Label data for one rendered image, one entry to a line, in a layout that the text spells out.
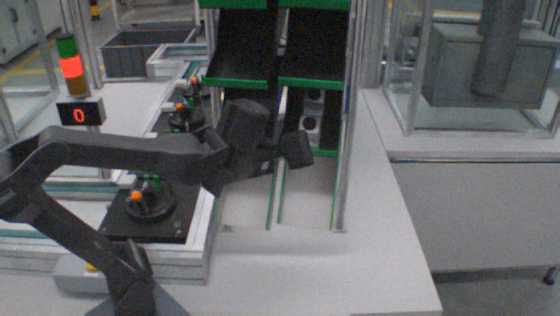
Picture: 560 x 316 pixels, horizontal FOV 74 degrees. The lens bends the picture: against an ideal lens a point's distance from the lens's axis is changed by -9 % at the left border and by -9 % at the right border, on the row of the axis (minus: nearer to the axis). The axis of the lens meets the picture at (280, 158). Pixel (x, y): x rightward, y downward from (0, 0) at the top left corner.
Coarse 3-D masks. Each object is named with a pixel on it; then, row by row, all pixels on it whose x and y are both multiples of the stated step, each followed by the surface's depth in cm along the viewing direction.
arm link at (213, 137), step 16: (224, 112) 59; (240, 112) 58; (256, 112) 58; (208, 128) 62; (224, 128) 58; (240, 128) 58; (256, 128) 59; (208, 144) 60; (224, 144) 57; (240, 144) 59; (256, 144) 61; (208, 160) 56; (224, 160) 58; (192, 176) 56
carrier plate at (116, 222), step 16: (128, 192) 115; (176, 192) 115; (192, 192) 115; (112, 208) 108; (176, 208) 109; (192, 208) 109; (112, 224) 103; (128, 224) 103; (144, 224) 103; (160, 224) 103; (112, 240) 101; (160, 240) 100; (176, 240) 100
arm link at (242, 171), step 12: (228, 156) 60; (240, 156) 62; (228, 168) 61; (240, 168) 61; (252, 168) 64; (204, 180) 61; (216, 180) 61; (228, 180) 61; (240, 180) 64; (216, 192) 61
